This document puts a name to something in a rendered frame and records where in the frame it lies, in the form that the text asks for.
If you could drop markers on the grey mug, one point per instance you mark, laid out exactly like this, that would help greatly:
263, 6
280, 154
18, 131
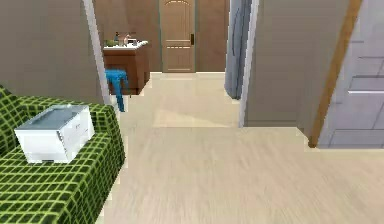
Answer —
134, 42

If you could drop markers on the green checked sofa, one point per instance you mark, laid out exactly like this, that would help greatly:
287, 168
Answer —
50, 180

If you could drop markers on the tan panelled room door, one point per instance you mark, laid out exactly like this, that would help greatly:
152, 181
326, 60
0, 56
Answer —
178, 36

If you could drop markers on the grey open door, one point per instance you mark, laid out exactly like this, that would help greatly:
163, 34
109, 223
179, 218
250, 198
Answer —
236, 46

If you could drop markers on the brown sink cabinet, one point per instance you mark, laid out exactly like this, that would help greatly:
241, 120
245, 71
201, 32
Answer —
128, 63

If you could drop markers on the blue stool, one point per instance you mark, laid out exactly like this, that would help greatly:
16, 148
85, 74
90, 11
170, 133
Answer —
117, 80

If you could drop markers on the blue bottle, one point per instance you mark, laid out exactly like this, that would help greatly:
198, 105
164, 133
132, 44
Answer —
116, 37

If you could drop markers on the green bowl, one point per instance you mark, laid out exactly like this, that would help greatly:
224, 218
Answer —
110, 43

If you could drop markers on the white box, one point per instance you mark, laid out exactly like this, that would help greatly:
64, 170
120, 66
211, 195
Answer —
55, 133

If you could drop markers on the grey panelled door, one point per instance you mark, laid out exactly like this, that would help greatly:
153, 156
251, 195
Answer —
360, 83

